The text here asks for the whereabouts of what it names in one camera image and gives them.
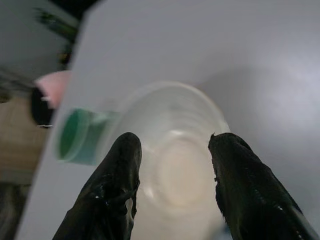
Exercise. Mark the white ceramic bowl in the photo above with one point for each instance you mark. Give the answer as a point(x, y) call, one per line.
point(175, 162)

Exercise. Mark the pink pillow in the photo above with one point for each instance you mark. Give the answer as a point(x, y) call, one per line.
point(53, 85)

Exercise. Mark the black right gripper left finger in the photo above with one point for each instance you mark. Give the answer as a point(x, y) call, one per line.
point(110, 195)

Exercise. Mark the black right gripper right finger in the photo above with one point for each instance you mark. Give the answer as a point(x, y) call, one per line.
point(247, 195)

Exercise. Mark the black chair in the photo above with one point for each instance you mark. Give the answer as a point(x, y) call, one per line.
point(41, 107)

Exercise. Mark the green mug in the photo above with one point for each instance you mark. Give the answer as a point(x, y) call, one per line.
point(72, 135)

